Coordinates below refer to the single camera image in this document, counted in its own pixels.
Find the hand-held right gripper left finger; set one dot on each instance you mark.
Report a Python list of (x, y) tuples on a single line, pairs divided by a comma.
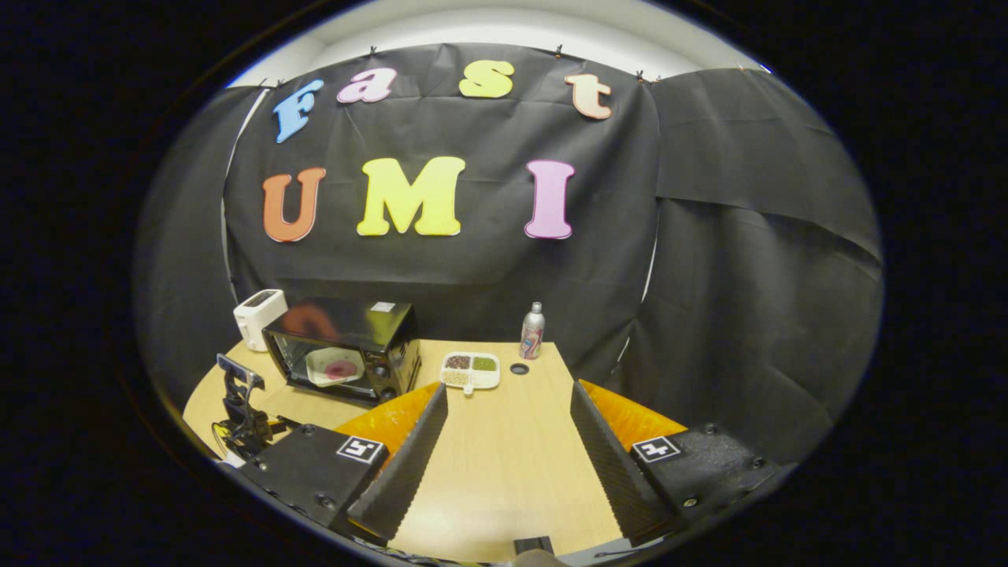
[(405, 468)]

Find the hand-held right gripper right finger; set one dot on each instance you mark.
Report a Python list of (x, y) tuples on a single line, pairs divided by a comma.
[(614, 465)]

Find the silver spray bottle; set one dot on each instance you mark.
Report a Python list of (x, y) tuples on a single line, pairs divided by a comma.
[(532, 335)]

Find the white toaster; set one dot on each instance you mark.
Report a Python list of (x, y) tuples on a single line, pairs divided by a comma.
[(256, 319)]

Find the black backdrop cloth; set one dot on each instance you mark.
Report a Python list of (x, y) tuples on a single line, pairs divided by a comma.
[(709, 260)]

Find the black electric oven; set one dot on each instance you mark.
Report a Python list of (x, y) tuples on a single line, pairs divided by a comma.
[(390, 331)]

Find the white divided snack dish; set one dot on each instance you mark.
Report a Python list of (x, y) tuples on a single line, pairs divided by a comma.
[(471, 370)]

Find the white rectangular plate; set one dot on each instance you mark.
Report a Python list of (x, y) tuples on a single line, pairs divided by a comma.
[(319, 370)]

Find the pink round cake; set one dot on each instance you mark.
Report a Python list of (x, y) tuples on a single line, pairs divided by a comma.
[(340, 370)]

